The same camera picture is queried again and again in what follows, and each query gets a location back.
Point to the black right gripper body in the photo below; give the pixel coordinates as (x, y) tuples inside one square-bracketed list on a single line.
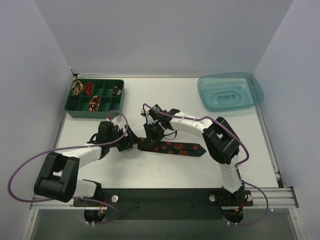
[(153, 132)]

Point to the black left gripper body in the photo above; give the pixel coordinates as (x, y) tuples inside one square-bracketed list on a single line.
[(126, 142)]

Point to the black orange floral tie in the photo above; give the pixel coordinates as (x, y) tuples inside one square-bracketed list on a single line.
[(171, 148)]

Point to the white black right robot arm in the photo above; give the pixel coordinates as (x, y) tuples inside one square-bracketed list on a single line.
[(222, 144)]

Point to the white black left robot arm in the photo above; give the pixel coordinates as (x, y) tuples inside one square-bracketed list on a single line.
[(58, 177)]

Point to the green compartment organizer tray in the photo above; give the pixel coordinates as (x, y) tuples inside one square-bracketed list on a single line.
[(76, 106)]

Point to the rolled dark patterned tie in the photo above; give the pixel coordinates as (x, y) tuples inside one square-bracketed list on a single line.
[(117, 91)]

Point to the rolled red black tie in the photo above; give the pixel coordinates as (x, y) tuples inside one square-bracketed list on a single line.
[(88, 89)]

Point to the rolled beige brown tie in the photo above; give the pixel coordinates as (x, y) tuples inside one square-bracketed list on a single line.
[(77, 88)]

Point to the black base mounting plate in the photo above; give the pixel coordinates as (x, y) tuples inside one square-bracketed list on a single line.
[(165, 204)]

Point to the teal translucent plastic tub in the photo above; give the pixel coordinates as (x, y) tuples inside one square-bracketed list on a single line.
[(229, 91)]

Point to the aluminium front rail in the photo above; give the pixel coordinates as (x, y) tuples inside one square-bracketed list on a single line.
[(278, 198)]

